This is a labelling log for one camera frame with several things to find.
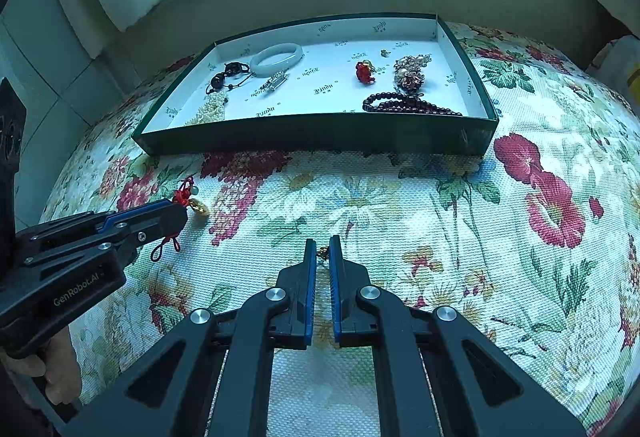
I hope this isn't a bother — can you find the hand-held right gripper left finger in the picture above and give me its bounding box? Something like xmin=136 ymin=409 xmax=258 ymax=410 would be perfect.
xmin=62 ymin=238 xmax=318 ymax=437

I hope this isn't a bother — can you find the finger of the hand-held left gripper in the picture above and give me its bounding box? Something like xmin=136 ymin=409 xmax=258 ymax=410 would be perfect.
xmin=15 ymin=199 xmax=173 ymax=250
xmin=22 ymin=204 xmax=188 ymax=283

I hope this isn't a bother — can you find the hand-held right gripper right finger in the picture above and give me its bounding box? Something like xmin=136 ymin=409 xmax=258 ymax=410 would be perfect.
xmin=328 ymin=234 xmax=586 ymax=437

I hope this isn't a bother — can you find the red knot charm gold ring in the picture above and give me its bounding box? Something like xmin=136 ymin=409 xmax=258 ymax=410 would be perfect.
xmin=150 ymin=174 xmax=211 ymax=263

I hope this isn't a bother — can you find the black bead cord bracelet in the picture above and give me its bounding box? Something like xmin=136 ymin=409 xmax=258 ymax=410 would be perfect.
xmin=206 ymin=61 xmax=253 ymax=95

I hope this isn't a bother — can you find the silver clasp pendant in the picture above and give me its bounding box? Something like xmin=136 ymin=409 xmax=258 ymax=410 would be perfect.
xmin=257 ymin=71 xmax=291 ymax=94

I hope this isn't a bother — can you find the pale jade bangle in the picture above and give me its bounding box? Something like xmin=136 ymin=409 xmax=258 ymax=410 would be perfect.
xmin=249 ymin=43 xmax=305 ymax=78

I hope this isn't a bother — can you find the green cardboard box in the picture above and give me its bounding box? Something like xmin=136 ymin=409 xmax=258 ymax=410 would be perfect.
xmin=131 ymin=13 xmax=500 ymax=156

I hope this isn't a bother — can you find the gold charm red tassel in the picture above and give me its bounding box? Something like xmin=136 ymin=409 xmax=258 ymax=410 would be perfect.
xmin=354 ymin=60 xmax=378 ymax=84

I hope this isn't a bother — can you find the pearl cluster brooch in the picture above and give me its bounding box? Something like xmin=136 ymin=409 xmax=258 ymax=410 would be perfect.
xmin=392 ymin=53 xmax=435 ymax=92

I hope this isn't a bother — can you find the person's left hand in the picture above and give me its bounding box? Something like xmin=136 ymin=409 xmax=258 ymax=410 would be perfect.
xmin=7 ymin=327 xmax=83 ymax=405

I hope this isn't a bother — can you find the floral blanket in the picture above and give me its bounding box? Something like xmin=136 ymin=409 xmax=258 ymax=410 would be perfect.
xmin=40 ymin=22 xmax=640 ymax=437

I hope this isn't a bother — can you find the patterned pillow yellow print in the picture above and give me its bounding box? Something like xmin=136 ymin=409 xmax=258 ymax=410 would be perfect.
xmin=592 ymin=37 xmax=640 ymax=112

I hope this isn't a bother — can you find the pearl necklace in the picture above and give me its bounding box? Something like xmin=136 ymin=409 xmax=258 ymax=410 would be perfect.
xmin=184 ymin=92 xmax=231 ymax=126

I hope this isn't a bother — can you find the dark red bead bracelet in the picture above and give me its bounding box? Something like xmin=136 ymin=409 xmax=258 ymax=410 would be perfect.
xmin=361 ymin=89 xmax=464 ymax=118

